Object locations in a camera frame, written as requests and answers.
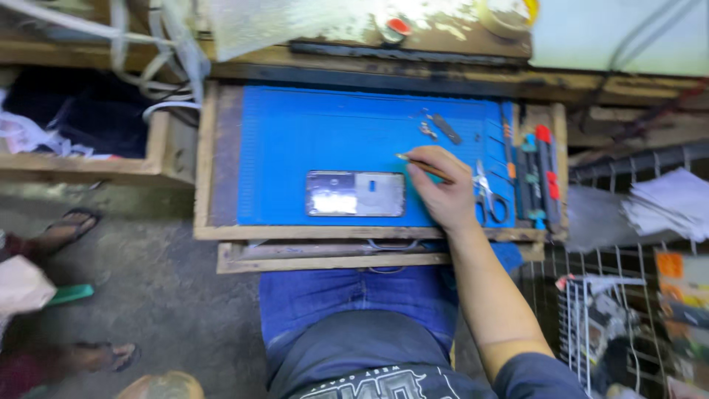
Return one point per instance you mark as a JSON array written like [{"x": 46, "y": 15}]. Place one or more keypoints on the person's right hand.
[{"x": 448, "y": 194}]

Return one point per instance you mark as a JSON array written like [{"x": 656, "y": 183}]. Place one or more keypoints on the small black strip part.
[{"x": 446, "y": 128}]

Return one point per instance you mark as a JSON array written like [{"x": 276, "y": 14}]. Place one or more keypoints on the small metal part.
[{"x": 427, "y": 131}]

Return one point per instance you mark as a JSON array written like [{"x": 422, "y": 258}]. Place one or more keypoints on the orange and black screwdriver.
[{"x": 508, "y": 149}]

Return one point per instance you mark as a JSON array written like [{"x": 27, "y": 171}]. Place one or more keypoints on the teal and black tool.
[{"x": 533, "y": 183}]

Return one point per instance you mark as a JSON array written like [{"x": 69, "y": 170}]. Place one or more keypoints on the blue cloth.
[{"x": 508, "y": 256}]

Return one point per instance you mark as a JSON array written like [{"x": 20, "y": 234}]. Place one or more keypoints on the red and black tool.
[{"x": 549, "y": 172}]

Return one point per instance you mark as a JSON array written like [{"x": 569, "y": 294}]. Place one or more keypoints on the blue silicone work mat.
[{"x": 332, "y": 138}]

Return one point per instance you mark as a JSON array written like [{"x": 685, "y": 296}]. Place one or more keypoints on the person's blue jeans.
[{"x": 343, "y": 299}]

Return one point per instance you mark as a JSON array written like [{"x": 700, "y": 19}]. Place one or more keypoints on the red capped small container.
[{"x": 394, "y": 29}]

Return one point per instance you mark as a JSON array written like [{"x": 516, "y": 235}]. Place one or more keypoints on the person's dark printed shirt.
[{"x": 365, "y": 360}]

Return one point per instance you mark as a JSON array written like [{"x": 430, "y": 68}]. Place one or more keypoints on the tape roll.
[{"x": 507, "y": 16}]

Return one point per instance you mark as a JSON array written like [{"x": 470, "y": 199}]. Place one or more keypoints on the stack of white papers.
[{"x": 670, "y": 205}]

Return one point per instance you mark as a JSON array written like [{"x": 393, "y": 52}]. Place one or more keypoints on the wooden drawer tray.
[{"x": 221, "y": 166}]

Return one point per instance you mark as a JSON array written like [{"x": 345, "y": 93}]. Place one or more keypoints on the tan rounded object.
[{"x": 160, "y": 387}]

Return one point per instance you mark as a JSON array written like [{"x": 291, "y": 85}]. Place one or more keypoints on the wooden box with dark cloth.
[{"x": 83, "y": 122}]

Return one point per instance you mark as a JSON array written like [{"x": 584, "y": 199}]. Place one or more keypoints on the green flat object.
[{"x": 71, "y": 294}]

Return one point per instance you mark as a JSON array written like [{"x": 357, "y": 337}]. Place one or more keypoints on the pale pink bag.
[{"x": 19, "y": 288}]

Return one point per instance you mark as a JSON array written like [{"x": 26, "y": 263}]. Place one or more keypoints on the opened smartphone with metal frame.
[{"x": 354, "y": 194}]

